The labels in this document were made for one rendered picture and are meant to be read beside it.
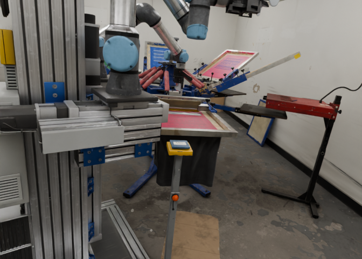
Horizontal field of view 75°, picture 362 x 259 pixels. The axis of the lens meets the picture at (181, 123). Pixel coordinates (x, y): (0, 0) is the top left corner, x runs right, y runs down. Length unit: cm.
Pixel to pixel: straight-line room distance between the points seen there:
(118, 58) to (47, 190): 74
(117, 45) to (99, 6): 538
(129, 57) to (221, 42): 564
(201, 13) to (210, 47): 545
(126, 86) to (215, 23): 551
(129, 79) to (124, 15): 26
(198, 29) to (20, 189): 96
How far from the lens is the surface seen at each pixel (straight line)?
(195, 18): 89
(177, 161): 131
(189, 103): 202
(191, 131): 147
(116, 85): 100
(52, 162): 122
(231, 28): 651
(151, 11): 164
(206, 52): 630
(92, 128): 87
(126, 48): 83
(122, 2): 87
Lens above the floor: 145
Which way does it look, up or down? 17 degrees down
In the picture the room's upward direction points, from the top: 6 degrees clockwise
